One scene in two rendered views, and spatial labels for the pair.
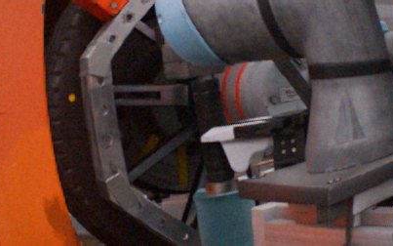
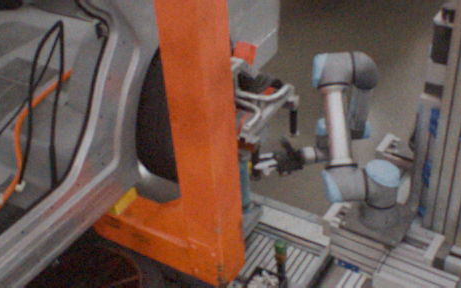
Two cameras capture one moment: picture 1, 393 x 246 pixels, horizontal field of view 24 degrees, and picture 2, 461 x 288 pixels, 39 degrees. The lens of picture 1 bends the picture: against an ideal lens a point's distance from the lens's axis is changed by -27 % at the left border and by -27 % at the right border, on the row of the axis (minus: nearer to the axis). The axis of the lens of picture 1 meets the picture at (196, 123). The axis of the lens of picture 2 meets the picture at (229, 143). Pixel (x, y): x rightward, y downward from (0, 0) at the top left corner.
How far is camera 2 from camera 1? 2.01 m
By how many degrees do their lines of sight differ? 45
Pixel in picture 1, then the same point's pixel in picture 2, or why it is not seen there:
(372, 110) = (394, 215)
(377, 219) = (406, 248)
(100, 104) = not seen: hidden behind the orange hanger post
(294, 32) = (372, 199)
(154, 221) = not seen: hidden behind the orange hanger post
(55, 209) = (239, 222)
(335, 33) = (388, 200)
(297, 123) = (288, 161)
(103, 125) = not seen: hidden behind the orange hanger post
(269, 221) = (332, 224)
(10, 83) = (230, 192)
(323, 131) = (376, 221)
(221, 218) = (243, 178)
